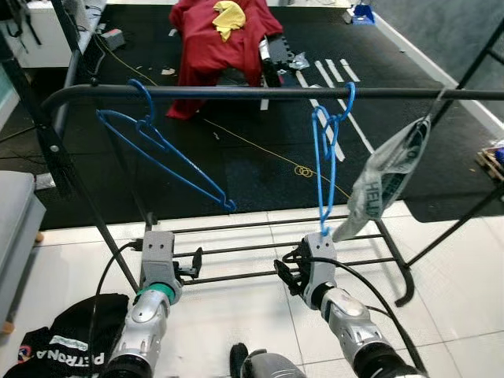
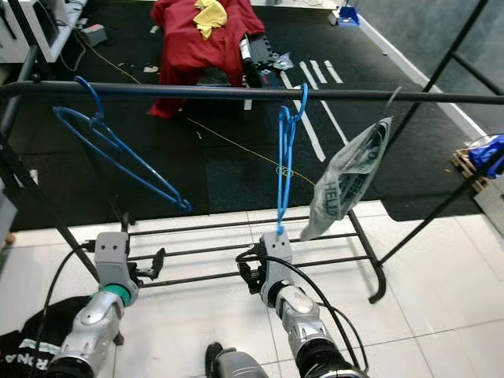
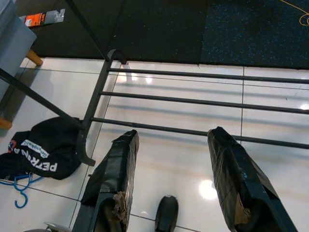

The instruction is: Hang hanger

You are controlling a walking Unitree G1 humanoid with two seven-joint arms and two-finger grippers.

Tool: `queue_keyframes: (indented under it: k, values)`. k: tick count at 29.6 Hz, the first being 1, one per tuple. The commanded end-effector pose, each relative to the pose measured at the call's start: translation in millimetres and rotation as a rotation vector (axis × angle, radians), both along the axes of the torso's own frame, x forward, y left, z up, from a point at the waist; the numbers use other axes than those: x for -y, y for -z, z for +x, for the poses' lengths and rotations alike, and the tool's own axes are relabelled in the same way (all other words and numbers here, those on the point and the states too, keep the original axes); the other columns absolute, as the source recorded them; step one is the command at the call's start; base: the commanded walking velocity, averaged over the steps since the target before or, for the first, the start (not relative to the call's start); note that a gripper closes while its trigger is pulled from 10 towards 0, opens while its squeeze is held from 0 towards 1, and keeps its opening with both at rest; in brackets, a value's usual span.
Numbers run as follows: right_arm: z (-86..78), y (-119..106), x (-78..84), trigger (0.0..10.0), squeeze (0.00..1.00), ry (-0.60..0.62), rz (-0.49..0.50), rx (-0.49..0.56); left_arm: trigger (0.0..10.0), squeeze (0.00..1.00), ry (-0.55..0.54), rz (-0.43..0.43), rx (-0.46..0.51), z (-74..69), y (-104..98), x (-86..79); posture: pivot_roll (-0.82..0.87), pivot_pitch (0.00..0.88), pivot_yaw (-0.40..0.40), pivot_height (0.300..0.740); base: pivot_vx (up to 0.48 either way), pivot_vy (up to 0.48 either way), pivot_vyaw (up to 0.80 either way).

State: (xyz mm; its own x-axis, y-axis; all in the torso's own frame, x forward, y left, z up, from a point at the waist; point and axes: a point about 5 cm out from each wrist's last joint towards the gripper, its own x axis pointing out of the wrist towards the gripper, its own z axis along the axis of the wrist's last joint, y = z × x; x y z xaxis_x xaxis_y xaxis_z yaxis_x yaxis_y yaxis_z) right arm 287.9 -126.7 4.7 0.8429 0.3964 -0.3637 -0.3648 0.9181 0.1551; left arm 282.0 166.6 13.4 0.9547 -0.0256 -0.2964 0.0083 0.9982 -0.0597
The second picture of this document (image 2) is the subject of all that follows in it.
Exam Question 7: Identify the wooden pallet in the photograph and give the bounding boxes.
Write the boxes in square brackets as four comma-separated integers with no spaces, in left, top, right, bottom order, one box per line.
[451,146,504,194]

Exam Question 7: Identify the blue plastic clothes hanger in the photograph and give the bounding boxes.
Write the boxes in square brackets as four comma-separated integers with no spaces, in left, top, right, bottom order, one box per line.
[54,76,193,213]
[276,83,309,237]

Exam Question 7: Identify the yellow cloth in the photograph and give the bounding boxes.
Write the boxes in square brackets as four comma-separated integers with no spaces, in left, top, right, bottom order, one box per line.
[193,0,229,40]

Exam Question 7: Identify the grey upholstered ottoman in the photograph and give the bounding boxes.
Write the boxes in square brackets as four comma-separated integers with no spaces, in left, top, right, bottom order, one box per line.
[0,193,21,269]

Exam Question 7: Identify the crumpled silver wrapper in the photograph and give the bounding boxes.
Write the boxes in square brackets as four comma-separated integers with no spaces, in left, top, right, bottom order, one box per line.
[272,51,294,70]

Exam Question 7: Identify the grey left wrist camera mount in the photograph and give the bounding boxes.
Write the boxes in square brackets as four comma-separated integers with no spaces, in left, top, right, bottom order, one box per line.
[94,232,132,289]

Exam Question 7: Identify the grey power strip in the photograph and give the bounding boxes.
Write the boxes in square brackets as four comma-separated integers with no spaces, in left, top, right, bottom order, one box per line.
[79,24,108,46]

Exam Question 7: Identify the white cabinet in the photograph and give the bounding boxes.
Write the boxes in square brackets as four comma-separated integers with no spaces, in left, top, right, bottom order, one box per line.
[0,0,87,64]

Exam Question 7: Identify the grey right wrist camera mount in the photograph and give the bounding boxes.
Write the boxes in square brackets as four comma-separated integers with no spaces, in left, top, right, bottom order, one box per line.
[264,232,295,289]

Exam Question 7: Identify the red garment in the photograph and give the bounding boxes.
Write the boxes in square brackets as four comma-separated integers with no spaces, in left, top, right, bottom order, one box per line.
[148,0,265,119]

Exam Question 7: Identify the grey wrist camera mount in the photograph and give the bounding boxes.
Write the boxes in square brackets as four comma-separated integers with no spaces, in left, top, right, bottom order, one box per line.
[264,232,295,289]
[94,232,132,289]

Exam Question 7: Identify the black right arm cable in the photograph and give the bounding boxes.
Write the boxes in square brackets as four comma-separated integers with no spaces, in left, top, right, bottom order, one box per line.
[236,246,369,371]

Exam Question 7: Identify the blue dustpan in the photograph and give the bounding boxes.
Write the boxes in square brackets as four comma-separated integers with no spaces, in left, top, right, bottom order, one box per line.
[335,2,361,26]

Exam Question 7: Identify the blue plastic bag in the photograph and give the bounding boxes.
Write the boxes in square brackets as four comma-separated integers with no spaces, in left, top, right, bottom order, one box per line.
[467,132,504,179]

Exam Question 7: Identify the black metal clothes rack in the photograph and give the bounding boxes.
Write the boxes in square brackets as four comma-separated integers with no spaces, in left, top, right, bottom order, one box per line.
[0,0,504,304]

